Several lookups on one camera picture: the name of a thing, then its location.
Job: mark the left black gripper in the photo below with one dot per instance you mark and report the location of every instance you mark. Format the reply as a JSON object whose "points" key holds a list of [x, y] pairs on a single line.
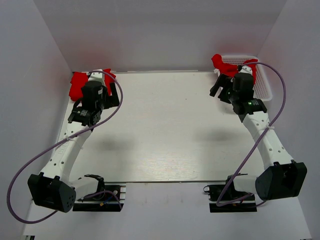
{"points": [[112, 100]]}

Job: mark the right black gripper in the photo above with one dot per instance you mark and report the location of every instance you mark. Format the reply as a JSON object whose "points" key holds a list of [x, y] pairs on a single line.
{"points": [[220, 83]]}

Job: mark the red t-shirt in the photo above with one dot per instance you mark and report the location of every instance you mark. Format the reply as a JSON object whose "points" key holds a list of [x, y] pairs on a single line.
{"points": [[231, 69], [79, 79]]}

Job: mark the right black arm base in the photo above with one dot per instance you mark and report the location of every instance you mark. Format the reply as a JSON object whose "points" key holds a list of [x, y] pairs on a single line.
{"points": [[247, 205]]}

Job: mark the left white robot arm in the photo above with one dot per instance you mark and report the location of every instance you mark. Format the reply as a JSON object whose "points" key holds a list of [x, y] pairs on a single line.
{"points": [[52, 187]]}

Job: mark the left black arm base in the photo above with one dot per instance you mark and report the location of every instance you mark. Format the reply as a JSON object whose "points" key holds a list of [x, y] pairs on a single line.
{"points": [[105, 202]]}

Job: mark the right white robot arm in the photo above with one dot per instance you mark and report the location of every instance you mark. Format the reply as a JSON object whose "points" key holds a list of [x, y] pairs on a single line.
{"points": [[282, 176]]}

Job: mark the white plastic basket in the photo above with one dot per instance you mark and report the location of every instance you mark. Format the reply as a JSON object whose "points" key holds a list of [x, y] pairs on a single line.
{"points": [[261, 87]]}

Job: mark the folded red t-shirt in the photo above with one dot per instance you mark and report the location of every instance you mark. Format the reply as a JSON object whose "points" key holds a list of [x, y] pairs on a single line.
{"points": [[79, 79]]}

